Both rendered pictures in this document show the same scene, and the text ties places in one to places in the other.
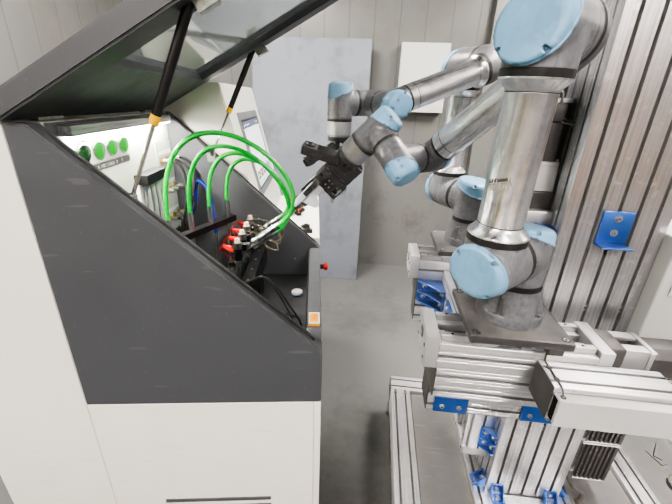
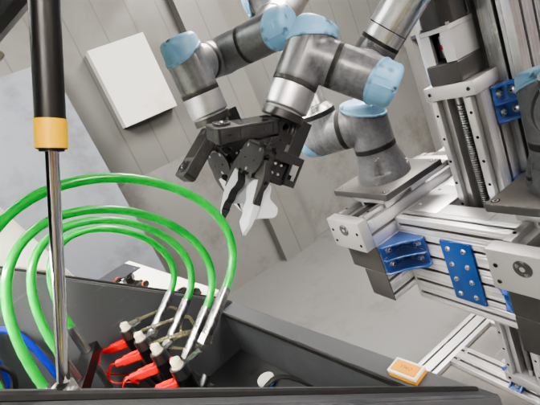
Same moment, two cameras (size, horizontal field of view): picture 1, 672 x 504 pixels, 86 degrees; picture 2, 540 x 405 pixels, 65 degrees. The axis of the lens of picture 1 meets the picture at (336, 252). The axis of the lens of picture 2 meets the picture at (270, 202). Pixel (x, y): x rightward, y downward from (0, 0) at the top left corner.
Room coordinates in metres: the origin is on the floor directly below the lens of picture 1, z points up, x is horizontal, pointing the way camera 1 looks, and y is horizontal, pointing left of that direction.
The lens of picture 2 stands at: (0.42, 0.39, 1.45)
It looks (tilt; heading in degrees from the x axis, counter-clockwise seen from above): 17 degrees down; 330
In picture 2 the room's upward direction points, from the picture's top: 23 degrees counter-clockwise
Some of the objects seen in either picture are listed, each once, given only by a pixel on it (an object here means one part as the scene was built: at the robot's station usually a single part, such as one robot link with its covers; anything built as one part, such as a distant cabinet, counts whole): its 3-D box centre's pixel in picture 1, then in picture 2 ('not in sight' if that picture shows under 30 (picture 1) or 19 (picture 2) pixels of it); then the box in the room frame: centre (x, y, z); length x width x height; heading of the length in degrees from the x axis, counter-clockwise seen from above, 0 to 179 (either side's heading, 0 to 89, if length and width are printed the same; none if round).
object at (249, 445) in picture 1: (242, 411); not in sight; (1.04, 0.34, 0.39); 0.70 x 0.58 x 0.79; 4
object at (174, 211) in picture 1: (173, 186); not in sight; (1.27, 0.58, 1.20); 0.13 x 0.03 x 0.31; 4
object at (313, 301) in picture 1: (313, 304); (324, 369); (1.06, 0.07, 0.87); 0.62 x 0.04 x 0.16; 4
